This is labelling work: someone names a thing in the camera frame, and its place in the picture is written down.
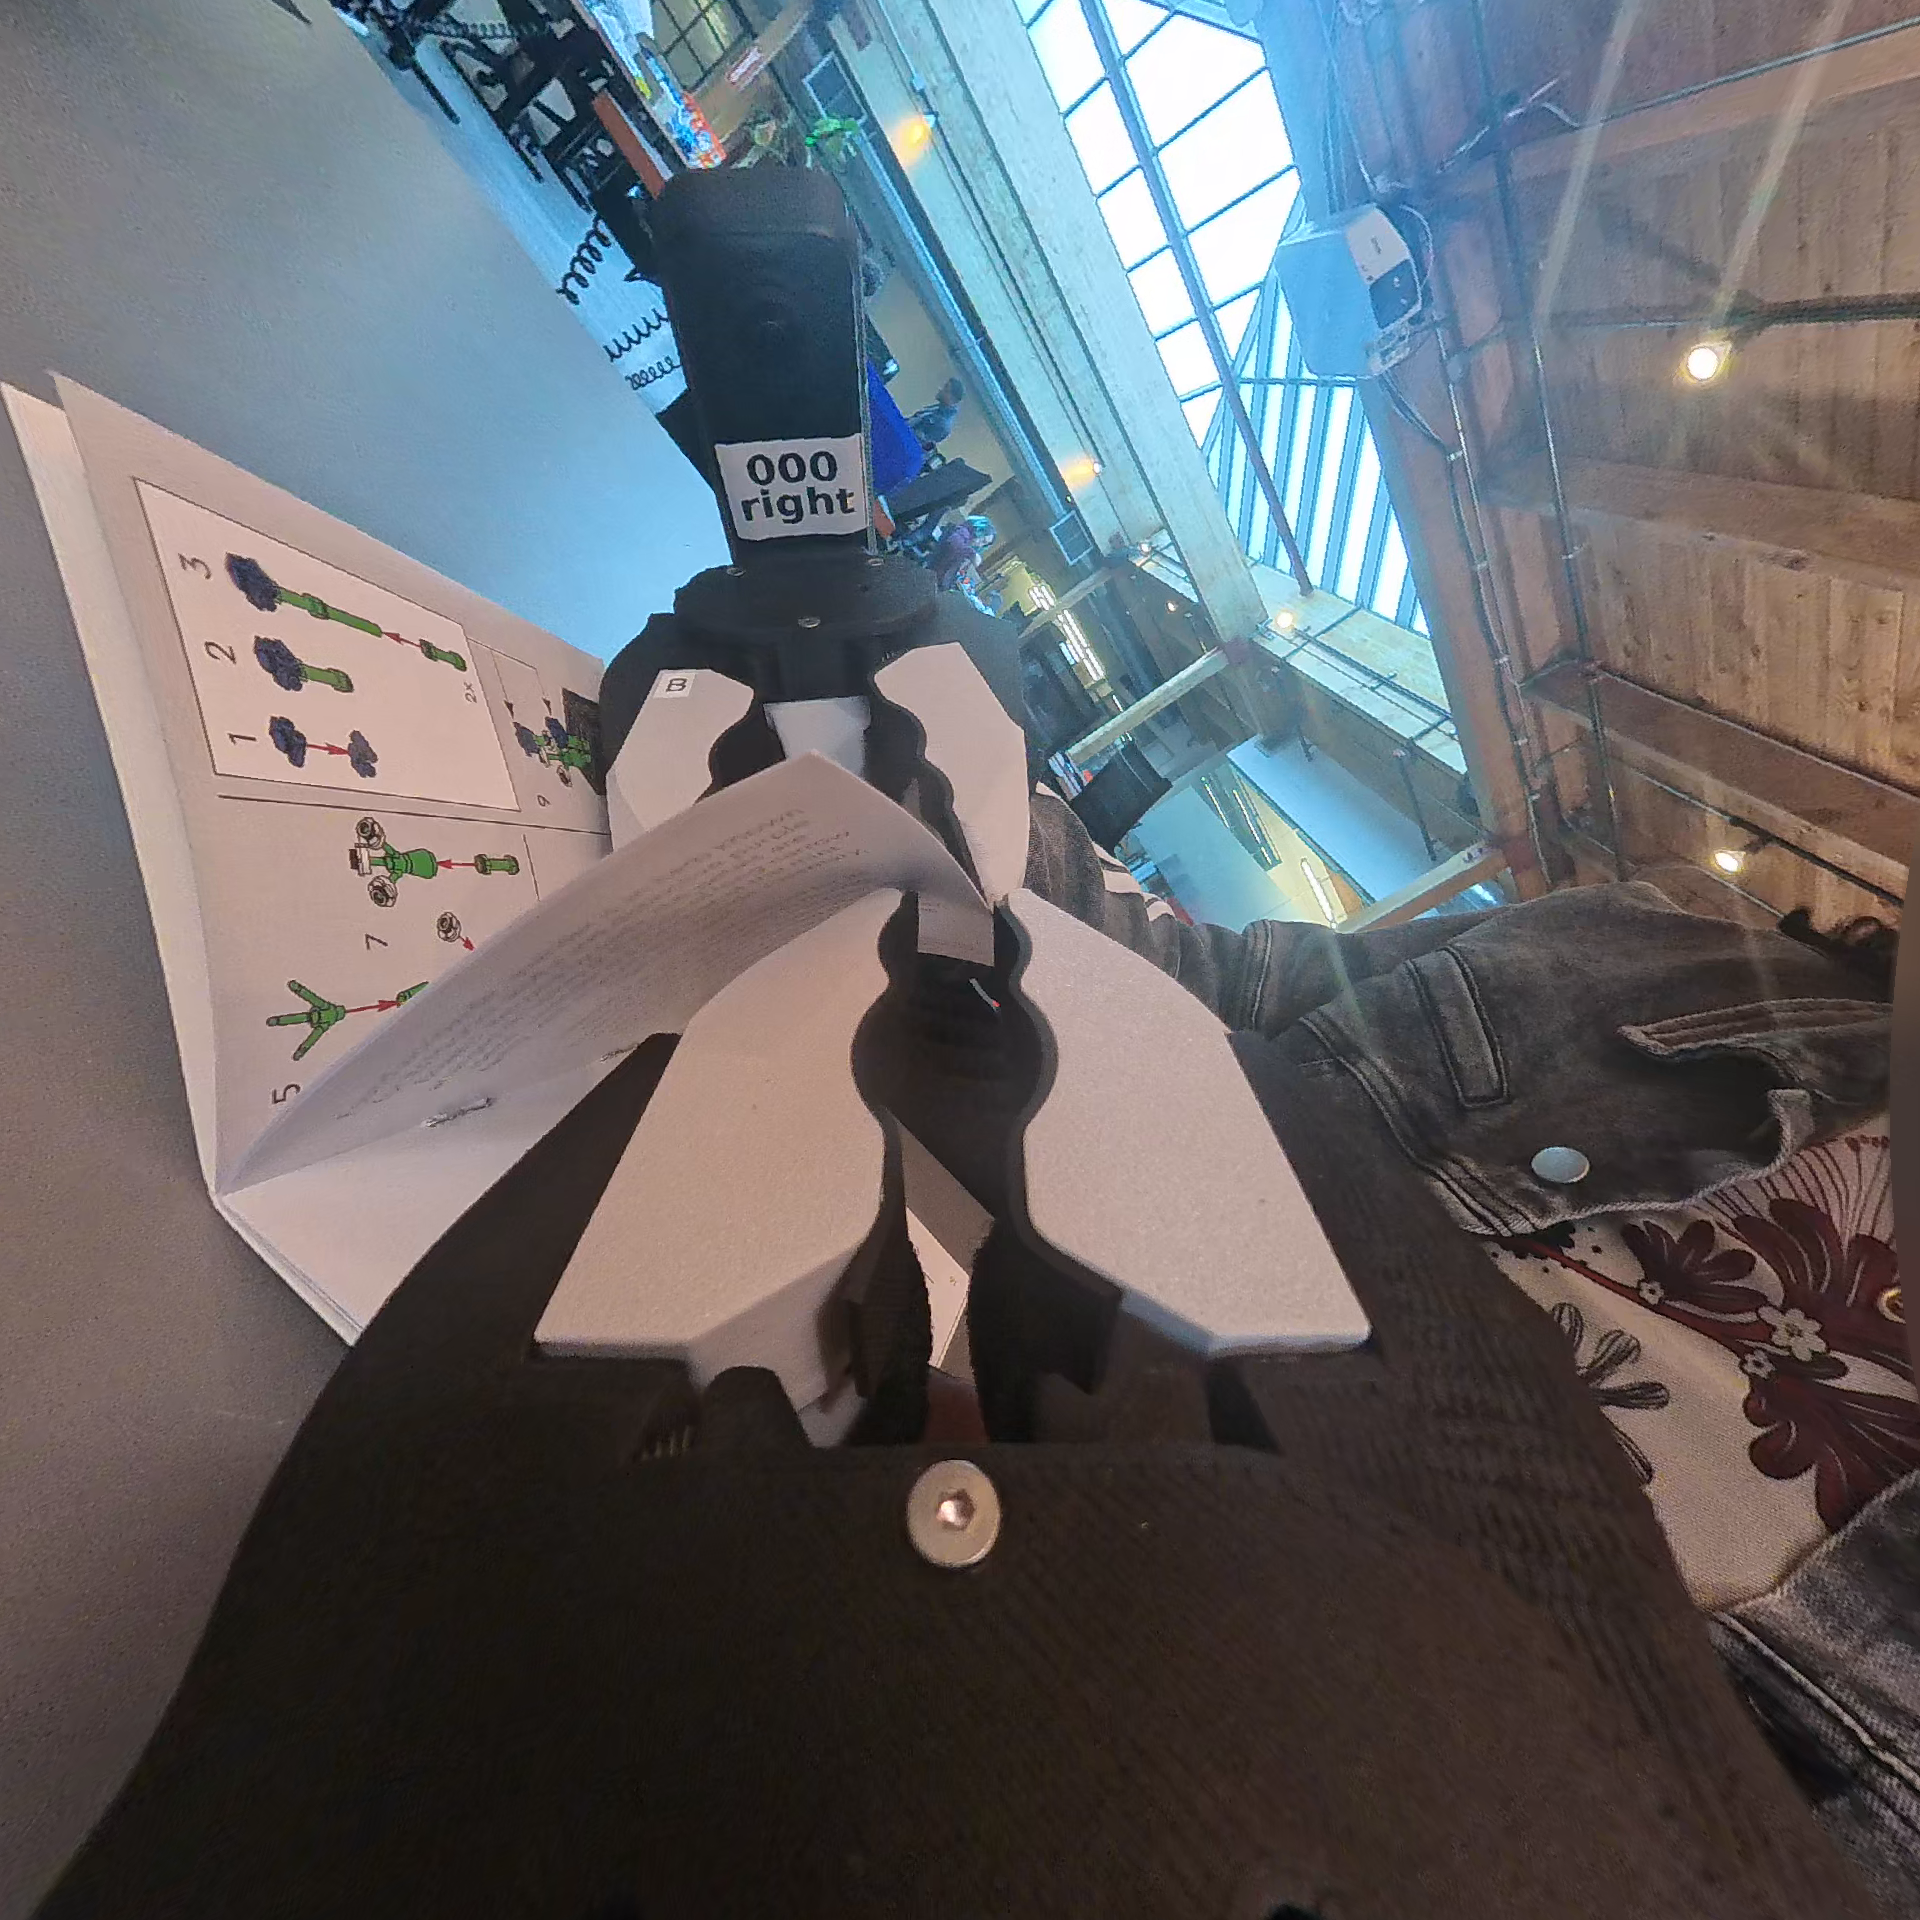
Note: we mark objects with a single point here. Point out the skylight window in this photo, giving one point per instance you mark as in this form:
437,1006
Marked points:
1201,148

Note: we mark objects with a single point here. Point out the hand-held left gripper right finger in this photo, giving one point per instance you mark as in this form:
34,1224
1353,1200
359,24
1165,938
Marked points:
1172,1170

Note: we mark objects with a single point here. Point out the black desk frames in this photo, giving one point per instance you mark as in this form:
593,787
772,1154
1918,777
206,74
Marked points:
524,89

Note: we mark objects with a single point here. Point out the blue plastic bin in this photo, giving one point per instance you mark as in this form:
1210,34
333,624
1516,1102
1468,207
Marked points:
897,450

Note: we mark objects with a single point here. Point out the ceiling light bulb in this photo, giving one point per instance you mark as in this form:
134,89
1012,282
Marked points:
1703,360
1728,860

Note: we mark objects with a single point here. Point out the white ceiling-mounted device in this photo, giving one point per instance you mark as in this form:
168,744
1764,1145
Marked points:
1349,283

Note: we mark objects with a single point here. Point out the floral print shirt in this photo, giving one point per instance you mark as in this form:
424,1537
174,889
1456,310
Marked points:
1800,1350

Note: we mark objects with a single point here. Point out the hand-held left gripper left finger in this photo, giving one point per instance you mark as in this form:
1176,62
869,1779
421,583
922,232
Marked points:
751,1170

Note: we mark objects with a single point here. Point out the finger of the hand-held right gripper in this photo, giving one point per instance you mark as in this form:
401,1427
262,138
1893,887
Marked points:
975,763
662,750

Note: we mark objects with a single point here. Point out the white lego instruction booklet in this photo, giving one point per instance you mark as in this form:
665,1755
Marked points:
300,900

